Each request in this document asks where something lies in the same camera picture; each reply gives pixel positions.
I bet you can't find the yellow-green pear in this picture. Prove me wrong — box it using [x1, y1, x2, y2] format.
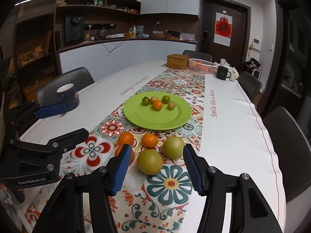
[137, 149, 163, 175]

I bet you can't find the patterned table runner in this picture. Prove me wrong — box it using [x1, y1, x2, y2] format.
[23, 67, 206, 233]

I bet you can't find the white intercom panel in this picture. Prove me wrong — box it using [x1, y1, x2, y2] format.
[252, 38, 261, 52]

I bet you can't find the black mug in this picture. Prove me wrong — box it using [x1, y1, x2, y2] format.
[216, 66, 232, 81]

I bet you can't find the white kitchen counter cabinet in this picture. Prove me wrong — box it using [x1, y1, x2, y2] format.
[59, 40, 197, 82]

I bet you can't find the orange mandarin back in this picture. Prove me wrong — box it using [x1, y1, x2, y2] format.
[141, 134, 158, 148]

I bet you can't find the small green tomato back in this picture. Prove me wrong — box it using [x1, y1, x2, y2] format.
[161, 95, 170, 104]

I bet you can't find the small green tomato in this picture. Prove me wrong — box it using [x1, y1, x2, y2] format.
[142, 96, 150, 106]
[161, 95, 170, 104]

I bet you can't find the red fu calendar poster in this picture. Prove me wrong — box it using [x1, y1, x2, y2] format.
[213, 12, 233, 47]

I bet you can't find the dark brown door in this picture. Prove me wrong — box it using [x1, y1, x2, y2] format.
[197, 0, 251, 70]

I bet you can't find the small orange mandarin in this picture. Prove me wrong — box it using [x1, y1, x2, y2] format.
[152, 100, 163, 110]

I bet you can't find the green plate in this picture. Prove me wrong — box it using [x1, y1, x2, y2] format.
[123, 91, 192, 130]

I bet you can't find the dark blue mug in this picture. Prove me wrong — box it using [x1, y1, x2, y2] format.
[56, 83, 79, 111]

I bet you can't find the small green tomato front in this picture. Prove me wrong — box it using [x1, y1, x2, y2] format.
[142, 96, 150, 106]

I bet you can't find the grey chair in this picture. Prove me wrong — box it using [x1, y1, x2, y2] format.
[263, 106, 310, 202]
[237, 72, 263, 102]
[37, 67, 94, 106]

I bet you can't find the grey chair table end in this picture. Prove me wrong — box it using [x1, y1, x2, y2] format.
[183, 50, 212, 62]

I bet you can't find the black bag on stool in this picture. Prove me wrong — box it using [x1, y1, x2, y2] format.
[245, 58, 261, 79]

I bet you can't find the wicker basket box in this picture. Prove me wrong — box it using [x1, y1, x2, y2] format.
[166, 54, 190, 70]

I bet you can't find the grey chair right near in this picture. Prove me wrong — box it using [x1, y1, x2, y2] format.
[263, 106, 310, 202]

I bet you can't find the brown longan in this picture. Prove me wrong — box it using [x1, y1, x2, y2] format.
[167, 102, 176, 110]
[150, 96, 157, 103]

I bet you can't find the white desk lamp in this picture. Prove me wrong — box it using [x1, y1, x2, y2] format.
[152, 21, 160, 35]

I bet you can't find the grey chair right far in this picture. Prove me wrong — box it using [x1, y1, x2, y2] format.
[237, 72, 263, 102]

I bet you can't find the black water dispenser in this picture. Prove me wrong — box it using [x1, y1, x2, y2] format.
[65, 16, 84, 43]

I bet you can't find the green apple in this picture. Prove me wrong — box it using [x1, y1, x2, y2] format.
[162, 136, 184, 159]

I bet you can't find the grey chair left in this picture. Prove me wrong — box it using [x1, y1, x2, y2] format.
[37, 67, 94, 106]

